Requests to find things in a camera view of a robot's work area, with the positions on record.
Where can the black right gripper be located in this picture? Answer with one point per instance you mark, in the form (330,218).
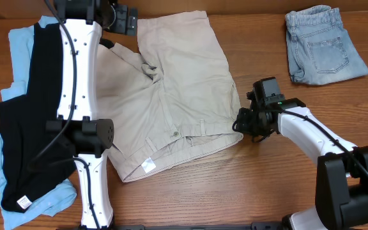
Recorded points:
(245,128)

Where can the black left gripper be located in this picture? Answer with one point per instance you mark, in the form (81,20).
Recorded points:
(128,20)

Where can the beige khaki shorts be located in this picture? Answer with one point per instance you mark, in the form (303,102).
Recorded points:
(171,102)

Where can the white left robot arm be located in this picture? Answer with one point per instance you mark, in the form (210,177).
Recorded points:
(77,125)

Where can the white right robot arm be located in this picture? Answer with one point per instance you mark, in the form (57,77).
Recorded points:
(341,198)

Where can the light blue denim shorts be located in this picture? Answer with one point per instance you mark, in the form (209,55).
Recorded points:
(319,49)

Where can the light blue shirt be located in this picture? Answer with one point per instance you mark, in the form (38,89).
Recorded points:
(63,195)

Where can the black garment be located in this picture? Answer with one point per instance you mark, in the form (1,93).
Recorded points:
(23,120)

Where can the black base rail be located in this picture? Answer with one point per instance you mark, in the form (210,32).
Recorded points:
(200,226)

